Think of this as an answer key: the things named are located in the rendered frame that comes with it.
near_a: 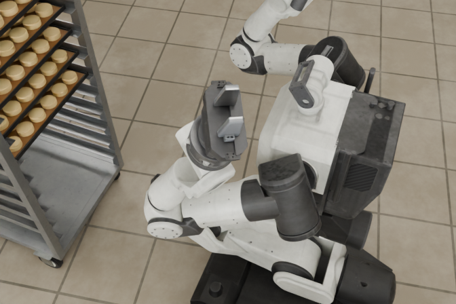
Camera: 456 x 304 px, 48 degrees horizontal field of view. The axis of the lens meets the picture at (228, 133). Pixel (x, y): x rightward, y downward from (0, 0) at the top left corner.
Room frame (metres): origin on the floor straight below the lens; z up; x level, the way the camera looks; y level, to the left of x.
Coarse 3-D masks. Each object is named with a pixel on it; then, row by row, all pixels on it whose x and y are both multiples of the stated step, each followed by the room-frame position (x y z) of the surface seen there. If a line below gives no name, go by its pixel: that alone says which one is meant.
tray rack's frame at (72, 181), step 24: (48, 144) 1.39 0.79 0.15; (24, 168) 1.26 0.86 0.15; (48, 168) 1.26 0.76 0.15; (72, 168) 1.26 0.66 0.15; (96, 168) 1.26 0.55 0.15; (48, 192) 1.14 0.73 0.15; (72, 192) 1.14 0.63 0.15; (96, 192) 1.14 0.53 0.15; (48, 216) 1.03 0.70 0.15; (72, 216) 1.03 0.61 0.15; (24, 240) 0.92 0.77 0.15; (72, 240) 0.93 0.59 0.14; (48, 264) 0.88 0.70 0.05
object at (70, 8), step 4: (40, 0) 1.32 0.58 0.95; (44, 0) 1.31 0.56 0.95; (48, 0) 1.31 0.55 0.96; (52, 0) 1.30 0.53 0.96; (56, 0) 1.30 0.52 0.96; (60, 0) 1.29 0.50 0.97; (64, 0) 1.28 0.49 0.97; (68, 0) 1.28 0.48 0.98; (56, 4) 1.30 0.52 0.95; (60, 4) 1.29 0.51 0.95; (68, 4) 1.28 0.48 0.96; (72, 4) 1.28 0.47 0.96; (68, 8) 1.28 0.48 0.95; (72, 8) 1.28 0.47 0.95; (64, 12) 1.26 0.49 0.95; (68, 12) 1.26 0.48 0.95; (72, 12) 1.26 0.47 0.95
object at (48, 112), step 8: (64, 72) 1.28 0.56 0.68; (56, 80) 1.24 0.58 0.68; (72, 88) 1.20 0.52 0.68; (64, 96) 1.16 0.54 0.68; (40, 104) 1.13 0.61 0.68; (48, 112) 1.09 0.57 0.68; (24, 120) 1.06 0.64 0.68; (8, 136) 0.99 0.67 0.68; (32, 136) 0.99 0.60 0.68; (24, 144) 0.96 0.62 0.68; (16, 152) 0.93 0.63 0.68
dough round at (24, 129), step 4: (20, 124) 1.03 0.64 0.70; (24, 124) 1.03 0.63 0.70; (28, 124) 1.03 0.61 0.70; (32, 124) 1.03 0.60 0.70; (16, 128) 1.01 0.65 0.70; (20, 128) 1.01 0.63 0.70; (24, 128) 1.01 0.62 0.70; (28, 128) 1.01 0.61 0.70; (32, 128) 1.01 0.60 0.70; (20, 132) 0.99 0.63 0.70; (24, 132) 0.99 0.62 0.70; (28, 132) 1.00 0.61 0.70; (32, 132) 1.00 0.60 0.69; (24, 136) 0.99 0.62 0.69
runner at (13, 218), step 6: (0, 210) 1.01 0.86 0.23; (0, 216) 0.97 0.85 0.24; (6, 216) 0.96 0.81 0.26; (12, 216) 0.98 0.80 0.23; (12, 222) 0.96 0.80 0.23; (18, 222) 0.94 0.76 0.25; (24, 222) 0.96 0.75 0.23; (30, 222) 0.96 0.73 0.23; (30, 228) 0.93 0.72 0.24; (36, 228) 0.92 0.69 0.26; (60, 234) 0.91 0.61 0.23
